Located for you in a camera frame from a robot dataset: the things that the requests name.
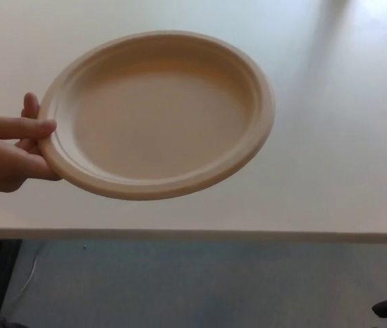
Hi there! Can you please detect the beige round paper plate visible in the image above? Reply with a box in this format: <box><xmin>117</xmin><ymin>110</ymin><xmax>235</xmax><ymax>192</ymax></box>
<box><xmin>38</xmin><ymin>29</ymin><xmax>276</xmax><ymax>202</ymax></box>

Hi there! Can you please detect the thin white floor cable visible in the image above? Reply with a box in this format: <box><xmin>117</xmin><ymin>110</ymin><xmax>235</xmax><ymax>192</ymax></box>
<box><xmin>11</xmin><ymin>251</ymin><xmax>41</xmax><ymax>310</ymax></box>

